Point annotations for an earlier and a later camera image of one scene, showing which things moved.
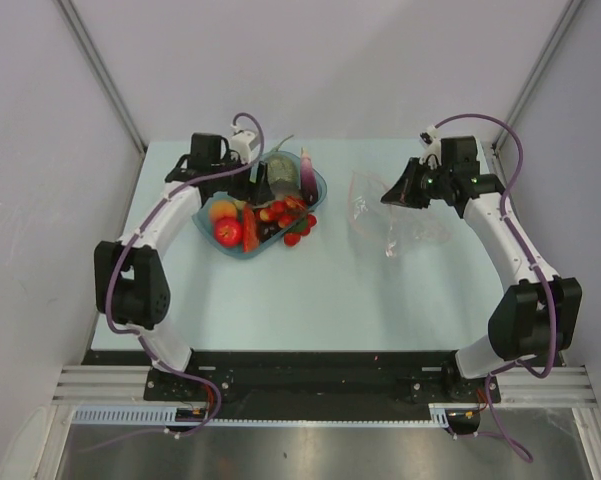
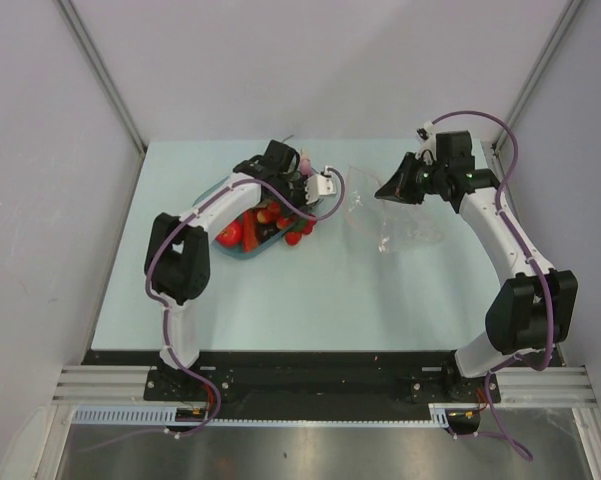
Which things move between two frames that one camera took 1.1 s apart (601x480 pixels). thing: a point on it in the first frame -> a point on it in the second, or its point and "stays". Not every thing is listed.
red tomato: x=228 y=232 stays
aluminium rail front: x=548 y=385 stays
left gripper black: x=260 y=191 -> x=303 y=202
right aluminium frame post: x=571 y=9 stays
